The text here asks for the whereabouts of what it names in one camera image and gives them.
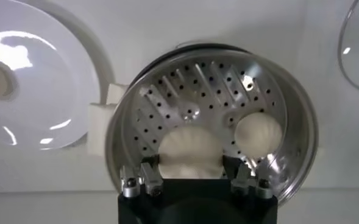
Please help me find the steel perforated steamer basket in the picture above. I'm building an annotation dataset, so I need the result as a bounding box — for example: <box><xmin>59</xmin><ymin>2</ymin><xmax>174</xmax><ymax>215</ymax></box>
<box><xmin>87</xmin><ymin>45</ymin><xmax>319</xmax><ymax>206</ymax></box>

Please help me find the white round plate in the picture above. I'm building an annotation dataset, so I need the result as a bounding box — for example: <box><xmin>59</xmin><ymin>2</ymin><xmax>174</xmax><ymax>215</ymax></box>
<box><xmin>0</xmin><ymin>0</ymin><xmax>102</xmax><ymax>152</ymax></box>

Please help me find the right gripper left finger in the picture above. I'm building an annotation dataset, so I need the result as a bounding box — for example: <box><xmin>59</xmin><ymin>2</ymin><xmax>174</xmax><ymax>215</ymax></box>
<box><xmin>119</xmin><ymin>162</ymin><xmax>165</xmax><ymax>198</ymax></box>

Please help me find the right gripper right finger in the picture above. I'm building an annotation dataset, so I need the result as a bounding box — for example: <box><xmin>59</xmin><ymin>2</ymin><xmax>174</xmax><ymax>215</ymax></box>
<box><xmin>230</xmin><ymin>163</ymin><xmax>274</xmax><ymax>200</ymax></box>

